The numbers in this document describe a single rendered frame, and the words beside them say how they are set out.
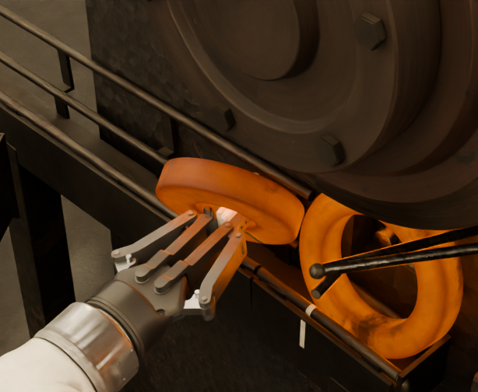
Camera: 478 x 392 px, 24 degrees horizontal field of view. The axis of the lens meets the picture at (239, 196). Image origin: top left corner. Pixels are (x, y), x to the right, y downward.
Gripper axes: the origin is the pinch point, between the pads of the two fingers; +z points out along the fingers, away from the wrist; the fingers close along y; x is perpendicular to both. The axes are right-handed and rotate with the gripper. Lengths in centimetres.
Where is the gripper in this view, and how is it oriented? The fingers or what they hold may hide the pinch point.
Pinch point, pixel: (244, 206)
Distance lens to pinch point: 116.3
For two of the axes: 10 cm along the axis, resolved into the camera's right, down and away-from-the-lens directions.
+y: 7.7, 3.5, -5.3
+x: -1.3, -7.3, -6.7
